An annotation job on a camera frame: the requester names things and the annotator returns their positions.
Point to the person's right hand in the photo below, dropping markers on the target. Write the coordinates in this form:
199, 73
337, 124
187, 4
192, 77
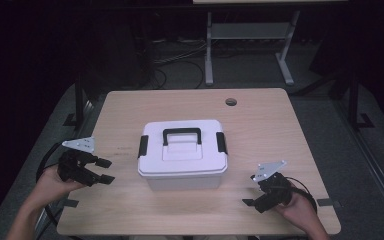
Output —
300, 211

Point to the person's left hand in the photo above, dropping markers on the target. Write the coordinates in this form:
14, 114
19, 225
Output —
51, 186

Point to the grey metal desk frame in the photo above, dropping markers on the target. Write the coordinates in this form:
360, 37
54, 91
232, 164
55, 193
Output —
246, 30

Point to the white storage box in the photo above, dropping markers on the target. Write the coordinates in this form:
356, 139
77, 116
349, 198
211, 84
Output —
185, 183

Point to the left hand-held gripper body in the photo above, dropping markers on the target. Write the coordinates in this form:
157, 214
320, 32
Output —
75, 165

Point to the aluminium floor rail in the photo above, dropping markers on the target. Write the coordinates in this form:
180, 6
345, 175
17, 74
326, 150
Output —
63, 133
373, 160

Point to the black metal stand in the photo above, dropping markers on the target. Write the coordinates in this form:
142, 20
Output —
79, 106
354, 106

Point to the grey tape strip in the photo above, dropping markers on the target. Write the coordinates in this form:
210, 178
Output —
68, 202
330, 202

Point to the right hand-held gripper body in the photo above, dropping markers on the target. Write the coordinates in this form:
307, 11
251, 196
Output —
275, 191

